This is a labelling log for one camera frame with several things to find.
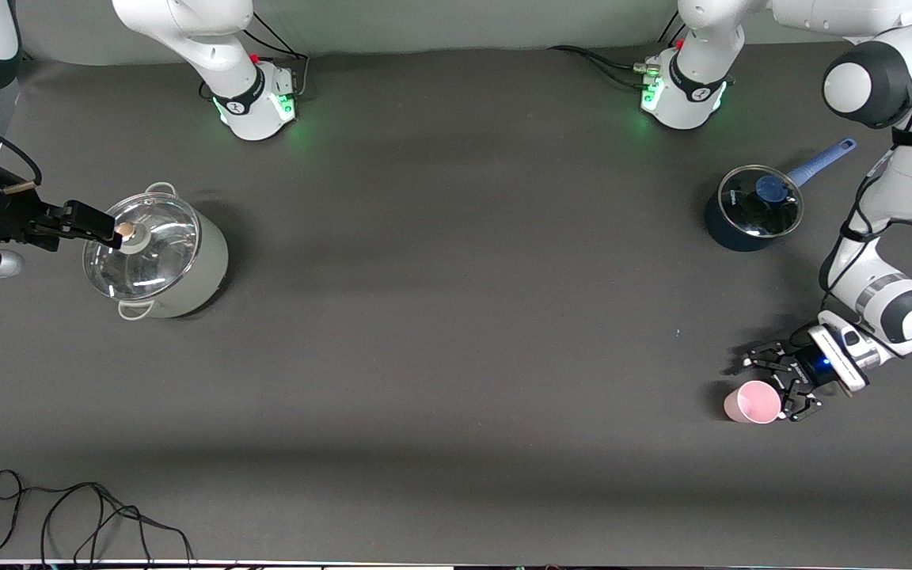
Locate thin black tangled cable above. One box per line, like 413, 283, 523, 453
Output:
0, 469, 196, 564

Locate black left arm base cables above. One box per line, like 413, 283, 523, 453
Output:
549, 45, 647, 88

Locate glass lid with blue knob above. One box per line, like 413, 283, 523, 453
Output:
719, 165, 804, 238

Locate glass lid with wooden knob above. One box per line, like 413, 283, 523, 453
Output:
82, 192, 201, 302

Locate dark blue saucepan, blue handle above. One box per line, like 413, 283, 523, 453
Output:
704, 139, 858, 253

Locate black right arm base cables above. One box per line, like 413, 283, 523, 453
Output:
199, 16, 310, 100

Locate pink plastic cup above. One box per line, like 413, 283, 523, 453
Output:
724, 380, 783, 425

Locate white stockpot with loop handles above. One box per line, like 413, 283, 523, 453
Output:
84, 182, 229, 320

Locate black arm base cables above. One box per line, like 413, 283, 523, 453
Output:
199, 16, 310, 100
549, 45, 647, 88

